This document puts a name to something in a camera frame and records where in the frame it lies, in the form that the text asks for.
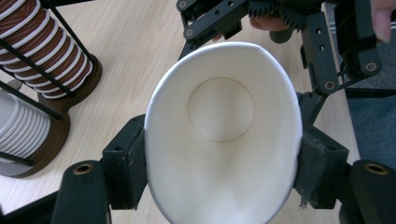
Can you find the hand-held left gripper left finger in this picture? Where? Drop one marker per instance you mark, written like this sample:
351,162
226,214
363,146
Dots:
124,161

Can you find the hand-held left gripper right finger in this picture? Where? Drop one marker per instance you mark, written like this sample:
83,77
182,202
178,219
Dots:
327,165

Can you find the dark brown wooden cup holder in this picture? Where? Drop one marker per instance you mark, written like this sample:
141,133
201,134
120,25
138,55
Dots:
62,124

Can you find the single white paper cup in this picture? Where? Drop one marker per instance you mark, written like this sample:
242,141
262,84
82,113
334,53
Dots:
221,109

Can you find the stack of brown paper cups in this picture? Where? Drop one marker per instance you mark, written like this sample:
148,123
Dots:
37,40

